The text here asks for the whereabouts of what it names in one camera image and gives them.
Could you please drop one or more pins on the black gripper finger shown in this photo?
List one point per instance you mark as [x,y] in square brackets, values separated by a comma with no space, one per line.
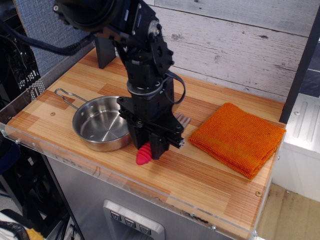
[158,146]
[139,134]

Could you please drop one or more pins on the white side counter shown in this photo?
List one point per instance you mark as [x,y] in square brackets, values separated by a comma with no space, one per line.
[298,166]

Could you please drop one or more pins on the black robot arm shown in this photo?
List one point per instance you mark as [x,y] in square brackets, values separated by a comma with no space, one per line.
[136,33]

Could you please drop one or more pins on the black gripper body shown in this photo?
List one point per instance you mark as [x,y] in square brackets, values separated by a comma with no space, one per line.
[154,106]

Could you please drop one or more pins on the black equipment rack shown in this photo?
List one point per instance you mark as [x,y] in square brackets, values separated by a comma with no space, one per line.
[18,68]

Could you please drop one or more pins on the red handled grey fork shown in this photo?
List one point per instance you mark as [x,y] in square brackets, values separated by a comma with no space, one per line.
[144,154]

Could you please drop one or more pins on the orange knitted cloth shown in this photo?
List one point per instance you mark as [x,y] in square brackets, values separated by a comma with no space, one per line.
[239,140]

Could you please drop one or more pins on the silver toy cabinet front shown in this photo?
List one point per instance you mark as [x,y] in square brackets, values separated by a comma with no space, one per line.
[104,211]

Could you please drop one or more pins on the dark right frame post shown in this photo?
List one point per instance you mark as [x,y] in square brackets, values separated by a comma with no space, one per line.
[304,63]

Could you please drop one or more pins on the dark left frame post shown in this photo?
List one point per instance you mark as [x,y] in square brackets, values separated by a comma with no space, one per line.
[105,51]

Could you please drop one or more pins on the dark frame post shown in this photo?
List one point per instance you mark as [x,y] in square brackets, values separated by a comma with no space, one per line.
[304,63]
[105,51]

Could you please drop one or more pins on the steel pot with handle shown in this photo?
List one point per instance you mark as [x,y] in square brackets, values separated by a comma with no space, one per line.
[97,122]

